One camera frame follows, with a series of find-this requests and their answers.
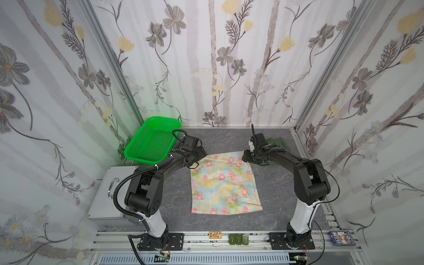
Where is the green skirt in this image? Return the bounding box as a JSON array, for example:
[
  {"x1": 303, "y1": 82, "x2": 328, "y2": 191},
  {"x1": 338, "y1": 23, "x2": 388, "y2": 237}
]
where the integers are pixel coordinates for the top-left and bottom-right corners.
[{"x1": 267, "y1": 138, "x2": 291, "y2": 152}]

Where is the floral pastel skirt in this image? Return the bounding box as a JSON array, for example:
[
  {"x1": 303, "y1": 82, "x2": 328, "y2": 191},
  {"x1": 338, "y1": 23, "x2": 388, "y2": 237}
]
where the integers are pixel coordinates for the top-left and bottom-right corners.
[{"x1": 191, "y1": 151, "x2": 263, "y2": 215}]

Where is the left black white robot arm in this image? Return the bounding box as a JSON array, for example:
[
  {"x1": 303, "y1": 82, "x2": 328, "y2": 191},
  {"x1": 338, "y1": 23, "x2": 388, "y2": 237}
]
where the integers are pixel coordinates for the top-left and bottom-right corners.
[{"x1": 112, "y1": 135, "x2": 207, "y2": 250}]

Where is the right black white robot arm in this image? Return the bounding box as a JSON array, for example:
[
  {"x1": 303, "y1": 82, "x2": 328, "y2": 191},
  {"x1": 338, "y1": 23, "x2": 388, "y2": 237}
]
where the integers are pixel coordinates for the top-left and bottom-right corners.
[{"x1": 242, "y1": 125, "x2": 331, "y2": 249}]

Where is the green plastic basket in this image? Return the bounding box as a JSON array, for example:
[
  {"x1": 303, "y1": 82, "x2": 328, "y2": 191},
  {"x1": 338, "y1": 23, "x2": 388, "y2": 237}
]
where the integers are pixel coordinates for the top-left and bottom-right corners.
[{"x1": 124, "y1": 117, "x2": 182, "y2": 166}]

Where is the small wooden tag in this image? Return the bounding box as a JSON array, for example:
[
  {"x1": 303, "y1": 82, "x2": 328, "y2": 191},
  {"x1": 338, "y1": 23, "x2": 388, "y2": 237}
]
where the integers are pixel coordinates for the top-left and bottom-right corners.
[{"x1": 209, "y1": 231, "x2": 223, "y2": 240}]

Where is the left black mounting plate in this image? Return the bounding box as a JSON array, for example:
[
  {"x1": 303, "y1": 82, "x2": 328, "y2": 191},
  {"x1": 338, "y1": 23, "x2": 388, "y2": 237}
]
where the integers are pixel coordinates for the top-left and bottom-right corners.
[{"x1": 137, "y1": 233, "x2": 184, "y2": 251}]

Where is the black mounting plate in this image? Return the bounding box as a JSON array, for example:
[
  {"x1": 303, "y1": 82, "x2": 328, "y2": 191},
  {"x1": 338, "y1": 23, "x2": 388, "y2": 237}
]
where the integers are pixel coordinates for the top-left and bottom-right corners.
[
  {"x1": 267, "y1": 232, "x2": 315, "y2": 250},
  {"x1": 137, "y1": 233, "x2": 184, "y2": 251}
]

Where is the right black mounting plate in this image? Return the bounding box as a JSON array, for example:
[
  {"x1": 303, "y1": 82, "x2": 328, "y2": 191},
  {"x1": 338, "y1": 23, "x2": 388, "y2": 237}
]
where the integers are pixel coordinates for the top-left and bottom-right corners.
[{"x1": 267, "y1": 232, "x2": 315, "y2": 250}]

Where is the green tag block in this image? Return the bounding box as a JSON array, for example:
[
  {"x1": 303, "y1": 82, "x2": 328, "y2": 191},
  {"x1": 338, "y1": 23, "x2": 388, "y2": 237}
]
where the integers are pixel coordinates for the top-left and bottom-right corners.
[{"x1": 229, "y1": 234, "x2": 249, "y2": 246}]

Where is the silver aluminium case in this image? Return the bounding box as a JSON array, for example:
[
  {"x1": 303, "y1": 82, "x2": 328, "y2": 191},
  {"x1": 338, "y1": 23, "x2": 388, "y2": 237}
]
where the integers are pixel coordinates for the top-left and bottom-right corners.
[{"x1": 87, "y1": 166, "x2": 138, "y2": 227}]

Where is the blue patterned card box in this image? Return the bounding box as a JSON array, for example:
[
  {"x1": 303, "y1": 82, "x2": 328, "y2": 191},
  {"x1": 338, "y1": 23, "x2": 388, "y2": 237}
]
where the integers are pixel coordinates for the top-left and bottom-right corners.
[{"x1": 329, "y1": 230, "x2": 356, "y2": 246}]

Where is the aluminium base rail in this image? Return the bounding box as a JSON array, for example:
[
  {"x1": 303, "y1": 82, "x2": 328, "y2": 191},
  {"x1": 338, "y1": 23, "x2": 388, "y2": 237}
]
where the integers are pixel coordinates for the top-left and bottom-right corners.
[{"x1": 90, "y1": 230, "x2": 362, "y2": 254}]

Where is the black corrugated cable hose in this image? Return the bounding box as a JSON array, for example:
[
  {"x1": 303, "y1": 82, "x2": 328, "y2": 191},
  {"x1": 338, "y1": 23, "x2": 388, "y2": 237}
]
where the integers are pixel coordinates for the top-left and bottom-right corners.
[{"x1": 112, "y1": 129, "x2": 188, "y2": 265}]

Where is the white vented cable duct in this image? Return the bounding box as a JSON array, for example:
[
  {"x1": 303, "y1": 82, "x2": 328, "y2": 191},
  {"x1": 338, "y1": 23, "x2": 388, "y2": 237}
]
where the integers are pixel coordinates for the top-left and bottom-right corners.
[{"x1": 97, "y1": 253, "x2": 295, "y2": 265}]

